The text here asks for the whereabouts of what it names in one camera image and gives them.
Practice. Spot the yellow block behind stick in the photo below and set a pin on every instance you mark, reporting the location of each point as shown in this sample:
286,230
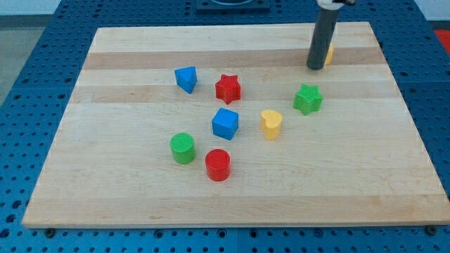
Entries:
329,55

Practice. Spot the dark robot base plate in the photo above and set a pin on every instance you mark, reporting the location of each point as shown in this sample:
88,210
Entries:
203,6

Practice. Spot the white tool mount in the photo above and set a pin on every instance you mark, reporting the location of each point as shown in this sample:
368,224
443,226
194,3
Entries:
335,4

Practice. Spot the yellow heart block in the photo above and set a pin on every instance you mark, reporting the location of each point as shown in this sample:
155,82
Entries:
270,124

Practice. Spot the blue cube block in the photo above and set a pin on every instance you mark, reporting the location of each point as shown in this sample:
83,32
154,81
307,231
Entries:
225,123

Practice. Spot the red star block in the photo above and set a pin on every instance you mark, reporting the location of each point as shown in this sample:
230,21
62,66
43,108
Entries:
228,88

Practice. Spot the wooden board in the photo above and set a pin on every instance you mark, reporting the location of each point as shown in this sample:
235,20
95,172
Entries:
358,161

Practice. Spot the green star block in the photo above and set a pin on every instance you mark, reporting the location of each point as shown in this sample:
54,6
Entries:
308,99

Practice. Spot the red cylinder block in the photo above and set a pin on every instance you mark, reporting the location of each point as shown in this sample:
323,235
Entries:
218,162

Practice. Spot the blue triangle block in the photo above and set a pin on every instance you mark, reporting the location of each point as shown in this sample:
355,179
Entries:
186,78

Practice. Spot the green cylinder block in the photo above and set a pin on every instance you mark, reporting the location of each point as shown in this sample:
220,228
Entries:
183,148

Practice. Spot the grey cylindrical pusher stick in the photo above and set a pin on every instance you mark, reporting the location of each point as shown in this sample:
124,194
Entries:
321,39

